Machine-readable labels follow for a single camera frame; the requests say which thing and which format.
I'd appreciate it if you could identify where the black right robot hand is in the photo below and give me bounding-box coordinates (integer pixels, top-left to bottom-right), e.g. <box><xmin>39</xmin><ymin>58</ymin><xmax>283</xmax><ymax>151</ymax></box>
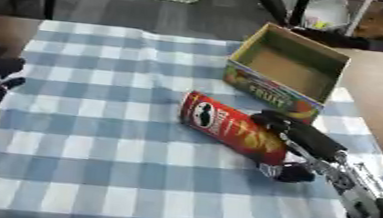
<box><xmin>242</xmin><ymin>108</ymin><xmax>352</xmax><ymax>189</ymax></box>

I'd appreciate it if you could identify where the red cylindrical chip can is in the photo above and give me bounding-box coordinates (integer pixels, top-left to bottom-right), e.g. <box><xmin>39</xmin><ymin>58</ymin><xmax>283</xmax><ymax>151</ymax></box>
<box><xmin>174</xmin><ymin>89</ymin><xmax>295</xmax><ymax>168</ymax></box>

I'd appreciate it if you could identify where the open printed cardboard box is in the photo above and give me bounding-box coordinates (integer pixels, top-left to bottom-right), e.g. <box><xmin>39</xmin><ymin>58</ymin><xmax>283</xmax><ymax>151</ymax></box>
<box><xmin>217</xmin><ymin>17</ymin><xmax>356</xmax><ymax>128</ymax></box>

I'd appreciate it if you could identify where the black tripod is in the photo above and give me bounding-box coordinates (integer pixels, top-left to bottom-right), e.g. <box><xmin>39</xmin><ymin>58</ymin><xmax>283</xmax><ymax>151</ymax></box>
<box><xmin>252</xmin><ymin>0</ymin><xmax>378</xmax><ymax>52</ymax></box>

